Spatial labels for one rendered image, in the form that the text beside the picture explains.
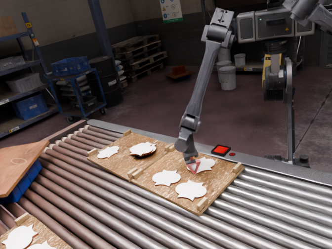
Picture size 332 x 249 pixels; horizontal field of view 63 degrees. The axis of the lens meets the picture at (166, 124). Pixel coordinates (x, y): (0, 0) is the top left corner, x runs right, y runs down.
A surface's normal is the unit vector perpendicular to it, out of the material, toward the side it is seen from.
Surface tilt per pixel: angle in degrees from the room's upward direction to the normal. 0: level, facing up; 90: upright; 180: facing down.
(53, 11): 90
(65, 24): 90
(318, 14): 87
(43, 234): 0
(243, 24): 90
